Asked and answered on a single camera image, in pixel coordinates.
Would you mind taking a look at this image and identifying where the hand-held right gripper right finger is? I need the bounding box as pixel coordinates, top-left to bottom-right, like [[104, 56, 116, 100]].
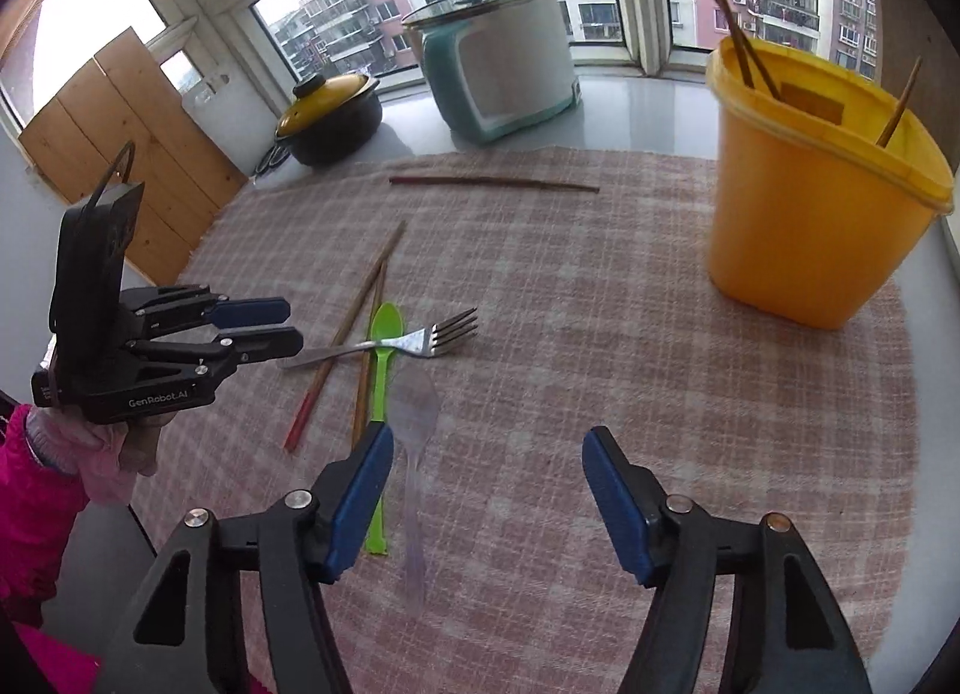
[[583, 426, 875, 694]]

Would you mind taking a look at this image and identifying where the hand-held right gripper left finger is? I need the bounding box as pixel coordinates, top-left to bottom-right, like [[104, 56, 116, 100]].
[[94, 422, 395, 694]]

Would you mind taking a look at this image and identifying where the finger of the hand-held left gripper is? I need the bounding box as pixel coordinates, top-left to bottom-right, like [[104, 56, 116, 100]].
[[120, 284, 292, 329], [126, 326, 305, 369]]

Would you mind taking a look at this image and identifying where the clear plastic spoon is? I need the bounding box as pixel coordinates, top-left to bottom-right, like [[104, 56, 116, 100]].
[[390, 368, 443, 605]]

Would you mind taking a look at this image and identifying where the green plastic spoon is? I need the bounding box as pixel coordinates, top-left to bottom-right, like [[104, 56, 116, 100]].
[[365, 302, 406, 555]]

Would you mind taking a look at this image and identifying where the metal fork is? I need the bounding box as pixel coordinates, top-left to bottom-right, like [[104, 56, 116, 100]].
[[279, 308, 479, 371]]

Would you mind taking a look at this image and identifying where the yellow plastic container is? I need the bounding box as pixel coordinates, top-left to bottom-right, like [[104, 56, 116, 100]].
[[705, 34, 957, 331]]

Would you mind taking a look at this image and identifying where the person's left forearm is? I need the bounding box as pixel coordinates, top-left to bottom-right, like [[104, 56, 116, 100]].
[[0, 401, 87, 627]]

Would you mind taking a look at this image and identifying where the person's left hand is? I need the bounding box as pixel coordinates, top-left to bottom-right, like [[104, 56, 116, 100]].
[[26, 405, 177, 507]]

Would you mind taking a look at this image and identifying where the wooden plank panel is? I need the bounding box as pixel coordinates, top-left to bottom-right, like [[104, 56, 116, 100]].
[[19, 26, 250, 288]]

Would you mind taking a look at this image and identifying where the pink checked tablecloth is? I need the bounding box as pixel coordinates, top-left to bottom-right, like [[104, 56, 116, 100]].
[[124, 143, 920, 694]]

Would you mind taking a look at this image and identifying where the black clay pot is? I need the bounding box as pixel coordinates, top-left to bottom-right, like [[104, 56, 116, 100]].
[[274, 80, 385, 168]]

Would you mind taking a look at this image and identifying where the white cutting board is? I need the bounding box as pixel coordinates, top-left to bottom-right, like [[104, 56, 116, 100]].
[[180, 68, 293, 178]]

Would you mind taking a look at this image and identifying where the yellow pot lid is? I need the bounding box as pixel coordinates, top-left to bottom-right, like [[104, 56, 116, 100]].
[[276, 71, 374, 135]]

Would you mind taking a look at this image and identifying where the person's magenta jacket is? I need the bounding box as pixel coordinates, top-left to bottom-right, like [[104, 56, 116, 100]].
[[0, 623, 102, 694]]

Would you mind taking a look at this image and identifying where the light wooden board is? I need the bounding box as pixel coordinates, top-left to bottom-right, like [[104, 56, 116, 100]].
[[861, 0, 953, 163]]

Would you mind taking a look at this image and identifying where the white cooker with teal handle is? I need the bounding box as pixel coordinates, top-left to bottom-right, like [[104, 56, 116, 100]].
[[409, 0, 584, 145]]

